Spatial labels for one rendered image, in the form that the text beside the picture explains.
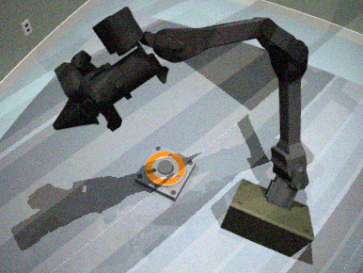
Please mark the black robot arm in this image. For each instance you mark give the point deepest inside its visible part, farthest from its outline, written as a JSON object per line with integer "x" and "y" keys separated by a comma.
{"x": 121, "y": 33}

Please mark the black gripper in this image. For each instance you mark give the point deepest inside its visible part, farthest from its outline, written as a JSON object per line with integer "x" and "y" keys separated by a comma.
{"x": 88, "y": 100}

